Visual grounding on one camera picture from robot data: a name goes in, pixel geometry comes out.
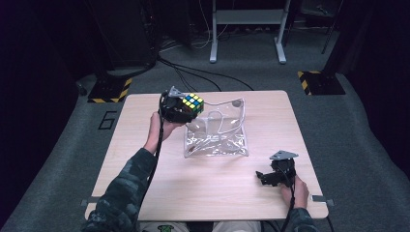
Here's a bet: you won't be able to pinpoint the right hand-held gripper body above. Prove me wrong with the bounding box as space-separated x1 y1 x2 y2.
269 149 300 188

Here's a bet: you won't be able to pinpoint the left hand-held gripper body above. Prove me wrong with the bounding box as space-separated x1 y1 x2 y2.
159 85 191 125

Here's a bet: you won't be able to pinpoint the multicoloured puzzle cube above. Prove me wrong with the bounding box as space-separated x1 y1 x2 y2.
182 93 205 118

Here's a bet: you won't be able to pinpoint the clear plastic bag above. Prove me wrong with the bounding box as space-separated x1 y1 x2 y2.
183 97 249 159

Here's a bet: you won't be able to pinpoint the person's left hand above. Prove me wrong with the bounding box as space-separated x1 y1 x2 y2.
142 111 187 156

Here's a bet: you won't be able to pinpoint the person's right hand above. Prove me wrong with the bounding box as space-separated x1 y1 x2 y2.
279 175 310 210

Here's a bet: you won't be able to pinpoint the person's right leg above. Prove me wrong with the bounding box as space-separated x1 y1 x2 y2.
212 220 263 232

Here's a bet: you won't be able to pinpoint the black cabinet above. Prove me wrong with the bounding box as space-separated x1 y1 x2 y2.
86 0 162 71

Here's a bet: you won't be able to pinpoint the small black floor object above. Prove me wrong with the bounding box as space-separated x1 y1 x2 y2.
76 82 89 97

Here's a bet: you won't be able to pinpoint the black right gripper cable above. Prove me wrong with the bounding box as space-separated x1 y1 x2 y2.
279 165 298 232

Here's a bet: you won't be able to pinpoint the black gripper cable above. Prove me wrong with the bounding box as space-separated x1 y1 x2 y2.
136 108 166 224
279 165 298 232

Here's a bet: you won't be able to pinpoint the thin black floor cable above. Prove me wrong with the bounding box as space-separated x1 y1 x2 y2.
172 66 199 94

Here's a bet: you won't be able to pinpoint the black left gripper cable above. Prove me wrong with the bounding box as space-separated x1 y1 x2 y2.
136 108 166 224

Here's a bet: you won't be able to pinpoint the thick black floor cable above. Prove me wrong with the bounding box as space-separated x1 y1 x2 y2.
157 55 255 92

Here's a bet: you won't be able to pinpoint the grey metal table bracket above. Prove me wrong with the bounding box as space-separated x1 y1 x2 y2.
80 195 103 208
309 193 336 208

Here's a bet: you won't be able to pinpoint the black yellow striped base plate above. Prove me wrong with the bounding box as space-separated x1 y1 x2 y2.
87 76 133 104
297 70 347 97

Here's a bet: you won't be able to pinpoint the white floor cables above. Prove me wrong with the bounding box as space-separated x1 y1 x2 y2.
159 0 230 53

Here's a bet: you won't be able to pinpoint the white metal stand frame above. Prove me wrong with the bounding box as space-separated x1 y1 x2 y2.
209 0 293 65

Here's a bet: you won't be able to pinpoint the black stand post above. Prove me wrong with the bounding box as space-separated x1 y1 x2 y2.
321 0 347 75

